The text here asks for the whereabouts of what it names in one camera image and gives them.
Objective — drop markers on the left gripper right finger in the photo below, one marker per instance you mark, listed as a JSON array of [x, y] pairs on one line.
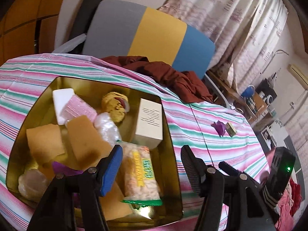
[[247, 210]]

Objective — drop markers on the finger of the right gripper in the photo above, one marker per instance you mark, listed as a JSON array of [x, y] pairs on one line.
[[229, 170]]

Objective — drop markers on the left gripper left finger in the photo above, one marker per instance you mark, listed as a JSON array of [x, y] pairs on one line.
[[55, 211]]

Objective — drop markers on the purple cloth pouch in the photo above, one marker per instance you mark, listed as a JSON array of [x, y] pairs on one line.
[[60, 168]]

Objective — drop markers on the tan sponge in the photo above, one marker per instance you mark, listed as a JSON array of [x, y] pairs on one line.
[[112, 205], [87, 145], [45, 143]]

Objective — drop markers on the green white small box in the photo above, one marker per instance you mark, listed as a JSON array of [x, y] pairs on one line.
[[230, 129]]

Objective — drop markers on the snack packet green edge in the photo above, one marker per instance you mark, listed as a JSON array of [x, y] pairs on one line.
[[140, 185]]

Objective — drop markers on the white plastic bundle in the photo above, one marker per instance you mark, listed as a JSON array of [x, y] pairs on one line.
[[107, 129]]

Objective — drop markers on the beige cardboard box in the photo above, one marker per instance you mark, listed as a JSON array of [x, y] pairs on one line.
[[148, 127]]

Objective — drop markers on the pink ribbed pack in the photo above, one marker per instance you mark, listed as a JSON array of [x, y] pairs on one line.
[[76, 107]]

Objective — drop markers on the yellow knitted toy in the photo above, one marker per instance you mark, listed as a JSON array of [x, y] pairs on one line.
[[116, 104]]

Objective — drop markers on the white foam block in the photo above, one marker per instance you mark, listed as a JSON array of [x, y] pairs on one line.
[[60, 99]]

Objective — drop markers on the pink bedding pile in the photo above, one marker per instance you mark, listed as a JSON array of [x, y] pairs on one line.
[[289, 202]]

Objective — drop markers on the striped pink green tablecloth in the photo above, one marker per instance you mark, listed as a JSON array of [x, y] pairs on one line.
[[23, 80]]

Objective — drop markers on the gold metal tin tray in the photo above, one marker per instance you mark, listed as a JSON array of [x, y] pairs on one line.
[[163, 157]]

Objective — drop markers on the wooden side desk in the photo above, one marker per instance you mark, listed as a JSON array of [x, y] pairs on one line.
[[252, 108]]

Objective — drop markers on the blue desk fan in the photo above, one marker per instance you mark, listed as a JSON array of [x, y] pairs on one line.
[[248, 92]]

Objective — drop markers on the dark red cloth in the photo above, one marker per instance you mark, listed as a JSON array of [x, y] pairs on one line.
[[188, 87]]

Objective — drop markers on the patterned pink curtain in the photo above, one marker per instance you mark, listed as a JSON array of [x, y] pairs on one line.
[[245, 33]]

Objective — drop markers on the grey yellow blue chair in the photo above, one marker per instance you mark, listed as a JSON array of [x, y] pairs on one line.
[[120, 28]]

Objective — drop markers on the wooden wardrobe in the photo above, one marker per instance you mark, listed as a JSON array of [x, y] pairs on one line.
[[28, 27]]

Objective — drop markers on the black rolled mat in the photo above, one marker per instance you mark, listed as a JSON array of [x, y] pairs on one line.
[[87, 9]]

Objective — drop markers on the wall air conditioner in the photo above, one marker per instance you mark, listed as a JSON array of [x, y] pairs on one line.
[[298, 75]]

